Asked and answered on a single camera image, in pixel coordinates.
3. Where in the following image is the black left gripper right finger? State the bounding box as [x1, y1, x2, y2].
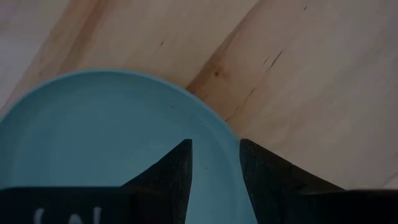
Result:
[239, 138, 346, 224]

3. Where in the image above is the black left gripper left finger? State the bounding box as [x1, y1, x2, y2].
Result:
[121, 138, 193, 224]

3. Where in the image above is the light teal plate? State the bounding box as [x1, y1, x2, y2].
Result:
[0, 68, 259, 224]

